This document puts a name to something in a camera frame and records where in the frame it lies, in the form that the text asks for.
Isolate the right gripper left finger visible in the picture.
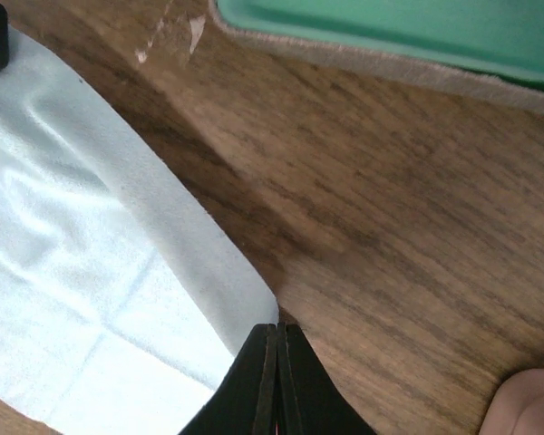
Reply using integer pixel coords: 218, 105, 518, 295
181, 324, 277, 434

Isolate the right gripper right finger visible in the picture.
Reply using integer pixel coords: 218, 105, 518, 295
277, 323, 375, 435

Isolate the blue cleaning cloth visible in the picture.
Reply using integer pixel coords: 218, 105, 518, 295
0, 30, 278, 434

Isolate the grey glasses case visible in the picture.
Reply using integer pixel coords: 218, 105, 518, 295
209, 0, 544, 114

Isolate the pink glasses case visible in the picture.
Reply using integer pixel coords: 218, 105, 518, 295
479, 369, 544, 435

